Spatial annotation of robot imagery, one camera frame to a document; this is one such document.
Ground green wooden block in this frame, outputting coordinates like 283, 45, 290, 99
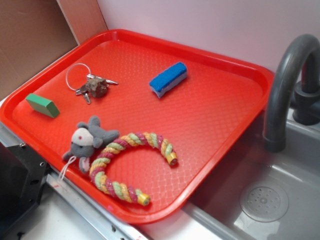
25, 93, 60, 118

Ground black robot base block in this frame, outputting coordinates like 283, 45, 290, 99
0, 144, 49, 239

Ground red plastic tray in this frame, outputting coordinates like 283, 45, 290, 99
0, 29, 274, 225

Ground blue sponge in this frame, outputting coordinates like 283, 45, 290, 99
149, 62, 188, 99

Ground brown rock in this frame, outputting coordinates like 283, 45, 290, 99
85, 77, 109, 98

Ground grey plush mouse toy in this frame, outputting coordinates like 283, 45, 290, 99
59, 115, 120, 180

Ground grey plastic sink basin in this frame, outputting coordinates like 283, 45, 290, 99
184, 115, 320, 240

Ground grey toy faucet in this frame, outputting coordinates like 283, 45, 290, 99
262, 34, 320, 153

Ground brown cardboard panel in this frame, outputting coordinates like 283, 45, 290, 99
0, 0, 108, 99

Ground multicoloured rope ring toy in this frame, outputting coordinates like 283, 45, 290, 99
88, 132, 178, 206

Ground silver keys on ring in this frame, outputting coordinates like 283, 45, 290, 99
65, 62, 119, 105

